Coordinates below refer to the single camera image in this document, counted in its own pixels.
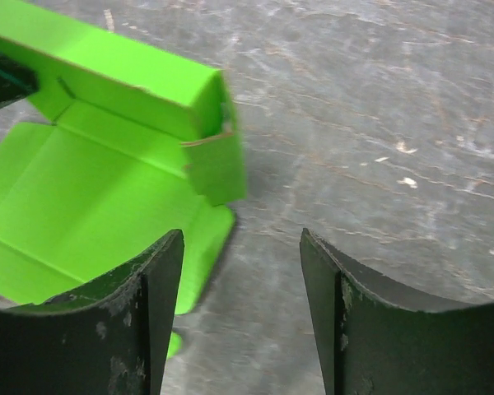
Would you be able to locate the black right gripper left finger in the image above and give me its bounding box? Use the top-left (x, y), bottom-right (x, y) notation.
top-left (0, 230), bottom-right (184, 394)

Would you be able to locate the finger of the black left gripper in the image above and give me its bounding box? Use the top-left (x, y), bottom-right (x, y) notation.
top-left (0, 53), bottom-right (40, 109)

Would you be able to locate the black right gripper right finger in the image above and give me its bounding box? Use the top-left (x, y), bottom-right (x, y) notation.
top-left (300, 230), bottom-right (494, 394)

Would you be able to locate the green paper box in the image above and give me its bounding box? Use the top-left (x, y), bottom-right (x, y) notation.
top-left (0, 0), bottom-right (248, 358)

